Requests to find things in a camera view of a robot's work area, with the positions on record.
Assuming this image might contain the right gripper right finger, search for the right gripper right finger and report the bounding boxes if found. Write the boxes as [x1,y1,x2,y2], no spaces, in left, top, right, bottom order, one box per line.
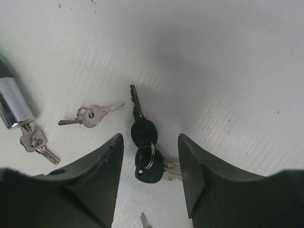
[178,134,304,228]

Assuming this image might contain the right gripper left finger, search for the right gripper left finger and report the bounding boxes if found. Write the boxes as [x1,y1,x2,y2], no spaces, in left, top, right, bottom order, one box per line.
[0,133,124,228]

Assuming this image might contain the black-headed key pair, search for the black-headed key pair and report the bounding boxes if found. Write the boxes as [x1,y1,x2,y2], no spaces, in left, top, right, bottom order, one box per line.
[130,85,182,184]

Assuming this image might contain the green cable bike lock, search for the green cable bike lock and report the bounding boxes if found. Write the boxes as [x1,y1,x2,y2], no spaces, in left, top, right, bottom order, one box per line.
[0,54,35,130]

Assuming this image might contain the small silver keys right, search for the small silver keys right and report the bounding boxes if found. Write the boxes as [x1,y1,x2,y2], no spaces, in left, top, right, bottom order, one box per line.
[140,212,152,228]

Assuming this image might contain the small silver keys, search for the small silver keys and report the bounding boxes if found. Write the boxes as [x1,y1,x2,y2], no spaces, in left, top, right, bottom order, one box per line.
[140,212,152,228]
[58,102,124,128]

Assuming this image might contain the small silver keys upper left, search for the small silver keys upper left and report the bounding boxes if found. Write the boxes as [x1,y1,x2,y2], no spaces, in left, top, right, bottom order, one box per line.
[58,102,124,128]

